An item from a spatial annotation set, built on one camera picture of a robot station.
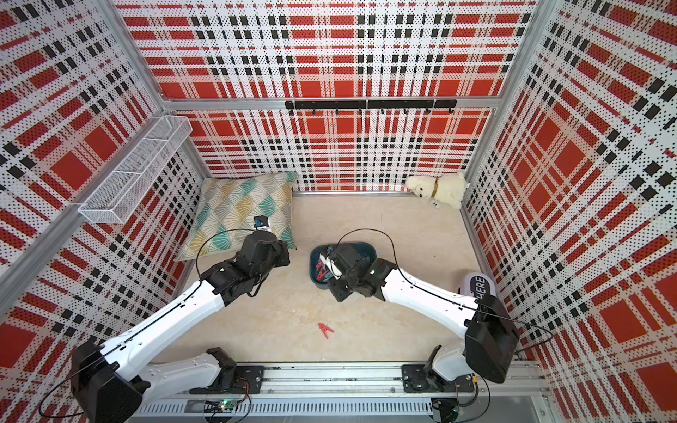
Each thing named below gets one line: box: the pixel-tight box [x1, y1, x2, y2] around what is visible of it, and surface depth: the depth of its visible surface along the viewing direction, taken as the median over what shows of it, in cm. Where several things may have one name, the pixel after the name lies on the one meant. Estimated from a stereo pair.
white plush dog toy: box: [405, 172, 468, 210], surface depth 117 cm
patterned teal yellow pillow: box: [174, 170, 298, 260], surface depth 97 cm
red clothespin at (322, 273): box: [315, 262, 330, 282], surface depth 95 cm
